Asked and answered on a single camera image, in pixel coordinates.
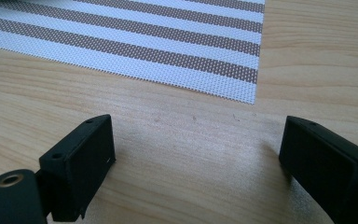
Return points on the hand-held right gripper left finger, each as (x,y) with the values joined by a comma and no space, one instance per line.
(74,174)

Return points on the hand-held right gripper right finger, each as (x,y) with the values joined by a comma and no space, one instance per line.
(323,168)

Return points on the grey white striped placemat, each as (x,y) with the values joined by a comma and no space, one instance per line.
(136,37)

